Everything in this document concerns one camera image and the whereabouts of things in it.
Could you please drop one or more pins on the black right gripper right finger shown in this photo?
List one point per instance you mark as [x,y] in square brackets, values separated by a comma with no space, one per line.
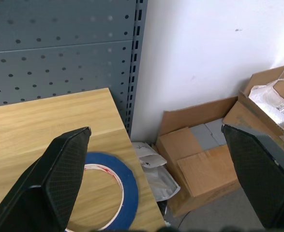
[258,178]

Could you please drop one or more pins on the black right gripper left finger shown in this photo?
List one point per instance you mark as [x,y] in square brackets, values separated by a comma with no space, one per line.
[49,183]

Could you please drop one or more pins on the grey pegboard panel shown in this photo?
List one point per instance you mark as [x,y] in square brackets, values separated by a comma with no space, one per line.
[59,50]

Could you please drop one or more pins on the large brown cardboard box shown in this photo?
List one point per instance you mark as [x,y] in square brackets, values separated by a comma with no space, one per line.
[199,159]

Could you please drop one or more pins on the open cardboard box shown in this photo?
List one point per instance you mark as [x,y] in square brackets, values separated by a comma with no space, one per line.
[262,106]

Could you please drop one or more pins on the blue tape roll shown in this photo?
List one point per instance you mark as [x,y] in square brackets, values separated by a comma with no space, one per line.
[127,188]

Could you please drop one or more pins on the silver bubble wrap package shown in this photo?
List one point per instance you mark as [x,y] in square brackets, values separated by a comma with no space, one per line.
[272,101]

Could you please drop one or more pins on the clear plastic bag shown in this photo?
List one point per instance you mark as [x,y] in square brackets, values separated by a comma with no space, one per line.
[161,183]

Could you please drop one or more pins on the white padded mailer envelope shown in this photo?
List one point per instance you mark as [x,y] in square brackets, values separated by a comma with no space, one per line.
[148,157]

